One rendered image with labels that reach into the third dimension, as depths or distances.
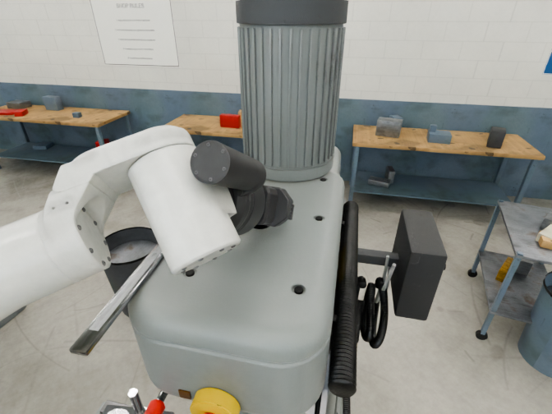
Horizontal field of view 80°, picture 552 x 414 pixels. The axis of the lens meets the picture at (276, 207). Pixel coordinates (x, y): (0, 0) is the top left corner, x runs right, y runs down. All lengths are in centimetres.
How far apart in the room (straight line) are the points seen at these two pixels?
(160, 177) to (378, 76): 448
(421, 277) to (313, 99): 48
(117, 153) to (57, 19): 599
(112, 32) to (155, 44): 66
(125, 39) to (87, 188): 536
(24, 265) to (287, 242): 32
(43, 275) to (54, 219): 4
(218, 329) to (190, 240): 15
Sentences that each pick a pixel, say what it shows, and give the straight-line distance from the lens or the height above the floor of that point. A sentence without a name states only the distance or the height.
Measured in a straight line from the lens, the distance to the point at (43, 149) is 675.
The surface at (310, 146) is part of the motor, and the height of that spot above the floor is 196.
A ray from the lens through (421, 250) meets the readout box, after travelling 82.
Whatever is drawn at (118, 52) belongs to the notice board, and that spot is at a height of 169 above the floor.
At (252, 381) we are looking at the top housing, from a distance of 43.
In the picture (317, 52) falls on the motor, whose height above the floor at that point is 213.
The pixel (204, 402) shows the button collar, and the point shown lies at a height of 179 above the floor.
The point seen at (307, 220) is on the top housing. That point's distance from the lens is 54.
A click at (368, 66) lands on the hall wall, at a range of 467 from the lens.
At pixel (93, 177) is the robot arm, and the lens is 30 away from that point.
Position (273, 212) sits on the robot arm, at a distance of 44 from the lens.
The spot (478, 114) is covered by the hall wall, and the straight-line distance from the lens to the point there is 501.
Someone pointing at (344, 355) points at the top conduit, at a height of 181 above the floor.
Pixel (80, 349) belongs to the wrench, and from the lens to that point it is 40.
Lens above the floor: 218
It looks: 30 degrees down
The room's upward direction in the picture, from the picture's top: straight up
